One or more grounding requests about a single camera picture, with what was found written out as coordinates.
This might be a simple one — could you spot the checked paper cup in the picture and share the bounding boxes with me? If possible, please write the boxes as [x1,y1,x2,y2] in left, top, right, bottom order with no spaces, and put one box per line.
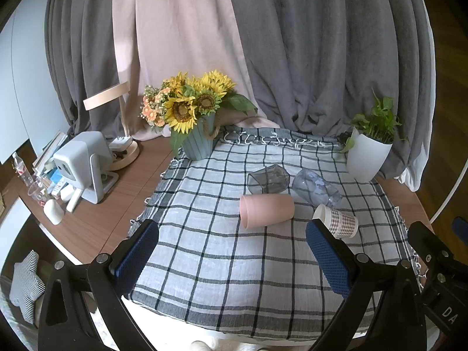
[312,204,359,240]

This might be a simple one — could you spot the white plant pot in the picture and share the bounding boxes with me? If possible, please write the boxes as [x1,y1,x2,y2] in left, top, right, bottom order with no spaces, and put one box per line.
[346,128,393,183]

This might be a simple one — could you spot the grey curtain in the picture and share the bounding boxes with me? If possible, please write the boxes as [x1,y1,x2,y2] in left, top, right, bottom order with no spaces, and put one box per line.
[44,0,121,140]
[227,0,434,191]

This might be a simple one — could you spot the striped star pillow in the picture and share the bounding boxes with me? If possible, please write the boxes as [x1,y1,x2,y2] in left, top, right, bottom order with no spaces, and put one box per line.
[9,250,46,325]

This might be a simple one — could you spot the pink cup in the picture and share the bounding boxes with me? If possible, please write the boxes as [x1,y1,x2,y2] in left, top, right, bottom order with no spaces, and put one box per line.
[239,194,295,230]

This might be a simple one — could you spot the grey glass cup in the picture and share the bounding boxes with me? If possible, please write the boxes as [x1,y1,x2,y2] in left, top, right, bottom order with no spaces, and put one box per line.
[247,164,291,195]

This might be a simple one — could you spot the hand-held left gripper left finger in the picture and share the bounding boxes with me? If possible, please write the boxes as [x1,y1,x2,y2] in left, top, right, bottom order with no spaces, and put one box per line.
[37,218,161,351]

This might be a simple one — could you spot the blue ribbed vase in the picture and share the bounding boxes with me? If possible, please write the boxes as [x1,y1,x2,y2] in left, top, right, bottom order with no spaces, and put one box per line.
[181,113,217,161]

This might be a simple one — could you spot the white projector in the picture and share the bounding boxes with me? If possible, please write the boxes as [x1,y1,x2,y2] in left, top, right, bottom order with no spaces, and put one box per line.
[53,131,115,204]

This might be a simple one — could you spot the white power adapter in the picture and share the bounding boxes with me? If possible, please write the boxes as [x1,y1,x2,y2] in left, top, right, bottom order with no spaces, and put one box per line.
[109,136,133,151]

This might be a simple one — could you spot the checked tablecloth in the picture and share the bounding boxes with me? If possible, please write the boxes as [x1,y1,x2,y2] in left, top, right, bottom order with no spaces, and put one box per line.
[126,126,421,340]

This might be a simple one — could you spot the white earbud case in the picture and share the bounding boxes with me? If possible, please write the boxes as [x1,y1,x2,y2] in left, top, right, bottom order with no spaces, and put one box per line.
[44,198,64,225]

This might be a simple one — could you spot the clear bluish glass cup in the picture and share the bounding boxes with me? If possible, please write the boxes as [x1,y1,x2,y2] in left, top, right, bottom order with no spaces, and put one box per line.
[292,169,343,208]

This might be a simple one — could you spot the wooden desk lamp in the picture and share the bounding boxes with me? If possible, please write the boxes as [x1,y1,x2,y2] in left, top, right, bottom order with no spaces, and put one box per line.
[83,82,140,171]

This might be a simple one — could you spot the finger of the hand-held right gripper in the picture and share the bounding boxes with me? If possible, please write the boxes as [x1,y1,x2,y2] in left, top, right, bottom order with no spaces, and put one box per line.
[407,221,454,289]
[452,216,468,238]

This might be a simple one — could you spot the clear plastic cup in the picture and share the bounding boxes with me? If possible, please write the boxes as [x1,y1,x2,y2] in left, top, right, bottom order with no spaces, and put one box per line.
[27,181,46,203]

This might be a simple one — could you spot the white remote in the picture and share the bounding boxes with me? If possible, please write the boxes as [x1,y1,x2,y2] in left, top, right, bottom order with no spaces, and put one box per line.
[66,186,83,213]

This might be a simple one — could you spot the clear water bottle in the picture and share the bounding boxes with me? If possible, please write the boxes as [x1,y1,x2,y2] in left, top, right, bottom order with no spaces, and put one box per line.
[13,152,33,191]

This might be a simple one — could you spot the stack of books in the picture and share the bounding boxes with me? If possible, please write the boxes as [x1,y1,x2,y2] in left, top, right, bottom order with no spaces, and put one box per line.
[33,130,70,191]

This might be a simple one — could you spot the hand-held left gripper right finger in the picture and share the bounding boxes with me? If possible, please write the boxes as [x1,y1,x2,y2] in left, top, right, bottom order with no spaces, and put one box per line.
[305,218,428,351]

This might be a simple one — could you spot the green leafy plant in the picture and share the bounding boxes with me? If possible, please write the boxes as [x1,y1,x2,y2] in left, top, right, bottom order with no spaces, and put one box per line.
[338,88,408,154]

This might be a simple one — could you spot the pink curtain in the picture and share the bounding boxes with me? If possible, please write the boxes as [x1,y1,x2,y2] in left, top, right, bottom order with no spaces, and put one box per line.
[111,0,282,143]

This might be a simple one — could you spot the sunflower bouquet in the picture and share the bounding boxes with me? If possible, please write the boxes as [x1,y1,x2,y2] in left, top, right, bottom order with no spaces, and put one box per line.
[139,70,258,158]

